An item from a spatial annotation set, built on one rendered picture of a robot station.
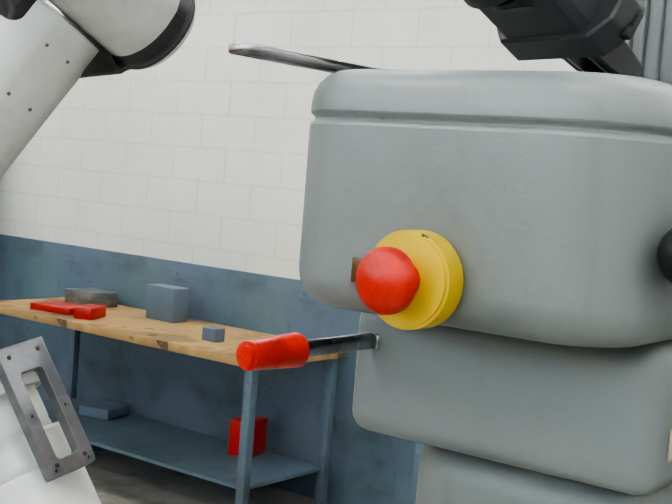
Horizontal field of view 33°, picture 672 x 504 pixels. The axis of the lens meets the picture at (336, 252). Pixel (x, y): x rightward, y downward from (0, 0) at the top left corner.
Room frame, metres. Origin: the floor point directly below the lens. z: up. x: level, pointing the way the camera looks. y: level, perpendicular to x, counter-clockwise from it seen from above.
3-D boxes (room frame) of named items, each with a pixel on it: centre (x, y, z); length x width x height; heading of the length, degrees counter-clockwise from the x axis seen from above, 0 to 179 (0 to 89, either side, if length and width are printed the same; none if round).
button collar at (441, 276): (0.69, -0.05, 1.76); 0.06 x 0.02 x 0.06; 53
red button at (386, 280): (0.67, -0.03, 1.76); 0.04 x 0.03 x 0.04; 53
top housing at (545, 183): (0.88, -0.20, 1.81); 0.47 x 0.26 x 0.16; 143
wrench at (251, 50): (0.82, 0.00, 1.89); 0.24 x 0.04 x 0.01; 142
